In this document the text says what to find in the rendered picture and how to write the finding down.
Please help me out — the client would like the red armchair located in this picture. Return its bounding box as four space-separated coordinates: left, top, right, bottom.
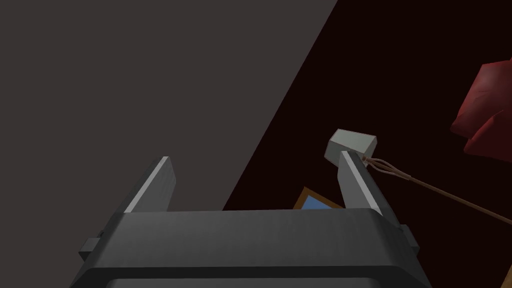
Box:
449 57 512 163

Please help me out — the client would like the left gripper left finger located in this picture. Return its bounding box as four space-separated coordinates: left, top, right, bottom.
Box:
123 155 177 214

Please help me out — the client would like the blue picture with wooden frame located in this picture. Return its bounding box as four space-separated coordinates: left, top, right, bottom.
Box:
293 186 345 211

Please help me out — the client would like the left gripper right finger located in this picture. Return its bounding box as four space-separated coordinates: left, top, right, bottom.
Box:
337 150 399 229

